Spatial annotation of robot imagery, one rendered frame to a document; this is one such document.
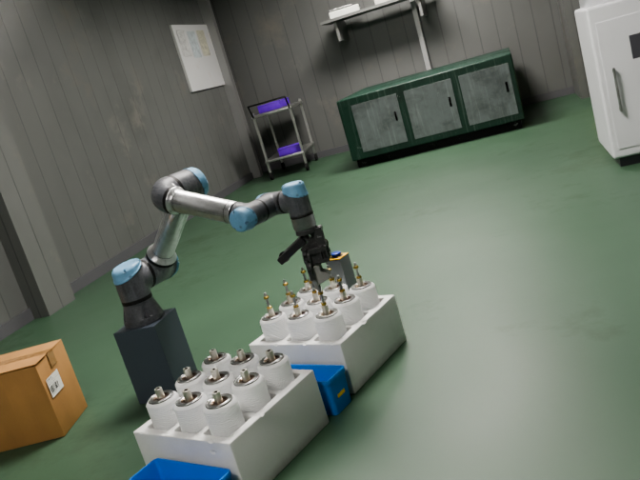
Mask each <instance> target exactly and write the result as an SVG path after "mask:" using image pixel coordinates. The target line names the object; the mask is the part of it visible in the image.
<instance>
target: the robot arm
mask: <svg viewBox="0 0 640 480"><path fill-rule="evenodd" d="M208 192H209V183H208V181H207V178H206V176H205V175H204V173H203V172H202V171H200V170H199V169H197V168H188V169H183V170H180V171H178V172H176V173H173V174H171V175H168V176H165V177H163V178H160V179H159V180H157V181H156V182H155V184H154V185H153V187H152V189H151V193H150V197H151V201H152V203H153V205H154V206H155V207H156V208H158V209H159V210H160V211H162V212H164V215H163V218H162V221H161V224H160V227H159V230H158V232H157V234H156V237H155V240H154V243H153V245H151V246H149V247H148V250H147V253H146V255H145V257H144V258H142V259H140V260H139V259H138V258H134V259H131V260H128V261H126V262H124V263H122V264H120V265H118V266H117V267H116V268H114V269H113V271H112V273H111V276H112V279H113V284H114V285H115V287H116V290H117V292H118V295H119V298H120V300H121V303H122V306H123V310H124V325H125V327H126V329H128V330H132V329H137V328H141V327H144V326H146V325H149V324H151V323H153V322H155V321H157V320H159V319H160V318H161V317H163V315H164V312H163V309H162V308H161V307H160V306H159V304H158V303H157V302H156V300H155V299H154V298H153V296H152V293H151V291H150V288H152V287H154V286H156V285H157V284H159V283H161V282H163V281H165V280H167V279H170V278H171V277H172V276H173V275H174V274H175V273H176V272H177V271H178V269H179V262H178V260H179V259H178V256H177V255H176V252H175V250H176V248H177V245H178V242H179V240H180V237H181V234H182V232H183V229H184V227H185V225H186V222H187V219H188V217H189V215H192V216H196V217H201V218H206V219H209V220H214V221H218V222H223V223H227V224H231V226H232V227H233V228H234V229H236V230H237V231H240V232H243V231H246V230H251V229H253V228H254V227H255V226H257V225H259V224H261V223H263V222H265V221H267V220H269V219H271V218H272V217H273V216H275V215H278V214H285V213H289V214H290V220H291V222H292V225H293V229H294V230H295V233H296V236H299V237H298V238H297V239H296V240H295V241H294V242H293V243H292V244H291V245H290V246H289V247H287V248H286V249H285V250H284V251H282V252H280V254H279V257H278V259H277V261H278V262H279V263H280V264H281V265H283V264H284V263H286V262H288V261H289V260H290V258H291V257H292V256H293V255H294V254H295V253H296V252H297V251H298V250H299V249H300V248H302V249H301V251H302V256H303V260H304V263H305V265H306V268H307V271H308V274H309V277H310V280H311V282H312V284H313V285H314V287H315V288H316V289H317V290H318V291H319V292H320V291H321V290H320V288H321V285H320V284H321V283H323V282H325V281H327V280H329V278H330V270H327V269H323V268H322V265H321V264H322V263H325V262H329V260H330V257H331V252H330V246H329V242H328V240H327V239H325V235H324V232H323V226H322V225H319V226H316V220H315V217H314V214H313V210H312V207H311V204H310V199H309V193H308V191H307V189H306V186H305V183H304V182H303V181H301V180H297V181H293V182H289V183H287V184H285V185H283V186H282V190H280V191H275V192H266V193H263V194H260V195H258V196H257V197H256V199H255V200H253V201H251V202H249V203H242V202H237V201H232V200H228V199H223V198H218V197H213V196H208V195H207V194H208ZM306 242H307V243H306ZM315 265H316V266H315Z"/></svg>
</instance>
